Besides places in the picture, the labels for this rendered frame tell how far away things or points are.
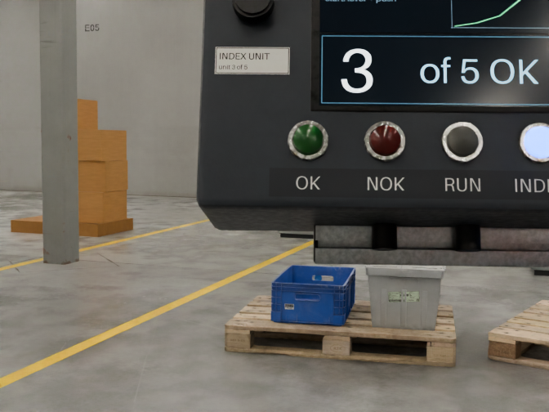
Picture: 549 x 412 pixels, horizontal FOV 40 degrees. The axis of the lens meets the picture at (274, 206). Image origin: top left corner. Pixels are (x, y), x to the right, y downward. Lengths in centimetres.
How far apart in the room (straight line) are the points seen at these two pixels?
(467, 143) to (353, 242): 12
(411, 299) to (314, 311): 51
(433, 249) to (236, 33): 21
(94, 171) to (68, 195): 208
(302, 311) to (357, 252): 347
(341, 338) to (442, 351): 51
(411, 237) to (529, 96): 13
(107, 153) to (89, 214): 75
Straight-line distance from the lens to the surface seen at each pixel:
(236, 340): 402
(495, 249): 58
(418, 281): 392
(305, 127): 49
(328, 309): 400
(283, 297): 403
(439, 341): 389
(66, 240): 693
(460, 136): 50
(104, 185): 891
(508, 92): 52
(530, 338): 403
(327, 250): 56
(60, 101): 687
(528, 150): 51
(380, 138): 49
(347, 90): 50
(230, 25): 52
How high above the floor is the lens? 112
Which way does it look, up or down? 5 degrees down
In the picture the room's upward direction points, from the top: 1 degrees clockwise
